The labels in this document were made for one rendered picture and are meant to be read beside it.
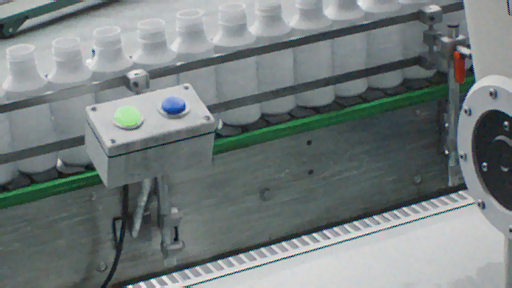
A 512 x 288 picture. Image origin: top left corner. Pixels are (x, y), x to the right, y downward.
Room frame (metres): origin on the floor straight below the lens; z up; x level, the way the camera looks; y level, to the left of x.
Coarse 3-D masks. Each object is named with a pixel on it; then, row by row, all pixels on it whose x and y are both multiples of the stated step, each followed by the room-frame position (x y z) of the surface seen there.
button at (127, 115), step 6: (120, 108) 1.43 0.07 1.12; (126, 108) 1.43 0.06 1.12; (132, 108) 1.43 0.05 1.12; (120, 114) 1.42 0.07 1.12; (126, 114) 1.42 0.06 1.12; (132, 114) 1.42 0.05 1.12; (138, 114) 1.42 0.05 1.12; (120, 120) 1.41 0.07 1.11; (126, 120) 1.41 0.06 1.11; (132, 120) 1.41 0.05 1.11; (138, 120) 1.42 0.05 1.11
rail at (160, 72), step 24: (288, 24) 1.74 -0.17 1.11; (360, 24) 1.70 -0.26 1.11; (384, 24) 1.71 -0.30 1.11; (264, 48) 1.64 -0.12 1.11; (288, 48) 1.66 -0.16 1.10; (168, 72) 1.59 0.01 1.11; (360, 72) 1.70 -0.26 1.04; (384, 72) 1.71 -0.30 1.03; (48, 96) 1.53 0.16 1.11; (72, 96) 1.54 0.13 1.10; (264, 96) 1.64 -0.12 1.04; (48, 144) 1.53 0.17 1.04; (72, 144) 1.54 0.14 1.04
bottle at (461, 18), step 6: (438, 0) 1.78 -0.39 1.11; (444, 0) 1.77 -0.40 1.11; (450, 0) 1.77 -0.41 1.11; (456, 0) 1.77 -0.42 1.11; (462, 0) 1.77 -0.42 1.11; (456, 12) 1.77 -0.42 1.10; (462, 12) 1.77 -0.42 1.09; (444, 18) 1.77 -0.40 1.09; (450, 18) 1.77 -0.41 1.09; (456, 18) 1.77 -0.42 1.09; (462, 18) 1.77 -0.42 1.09; (438, 24) 1.78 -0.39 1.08; (444, 24) 1.77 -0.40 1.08; (462, 24) 1.77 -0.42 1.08; (444, 30) 1.77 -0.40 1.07; (462, 30) 1.77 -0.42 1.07; (468, 30) 1.77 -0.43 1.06; (444, 36) 1.77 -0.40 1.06; (468, 36) 1.77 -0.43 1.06; (468, 42) 1.78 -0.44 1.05; (438, 48) 1.78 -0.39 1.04; (444, 60) 1.77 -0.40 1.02; (468, 60) 1.77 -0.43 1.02; (444, 66) 1.77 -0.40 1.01; (468, 66) 1.77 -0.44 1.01; (444, 72) 1.77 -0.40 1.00
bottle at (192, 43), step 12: (180, 12) 1.66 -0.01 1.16; (192, 12) 1.66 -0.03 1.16; (180, 24) 1.64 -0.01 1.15; (192, 24) 1.63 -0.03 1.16; (204, 24) 1.65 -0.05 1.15; (180, 36) 1.64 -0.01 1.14; (192, 36) 1.63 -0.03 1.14; (204, 36) 1.64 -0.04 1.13; (180, 48) 1.63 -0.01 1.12; (192, 48) 1.62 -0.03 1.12; (204, 48) 1.63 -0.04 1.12; (180, 60) 1.63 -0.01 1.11; (192, 72) 1.62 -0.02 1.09; (204, 72) 1.62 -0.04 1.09; (216, 72) 1.64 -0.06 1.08; (180, 84) 1.63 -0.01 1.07; (192, 84) 1.62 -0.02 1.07; (204, 84) 1.62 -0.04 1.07; (216, 84) 1.64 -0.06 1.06; (204, 96) 1.62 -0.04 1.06; (216, 96) 1.64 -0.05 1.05; (216, 120) 1.63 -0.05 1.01
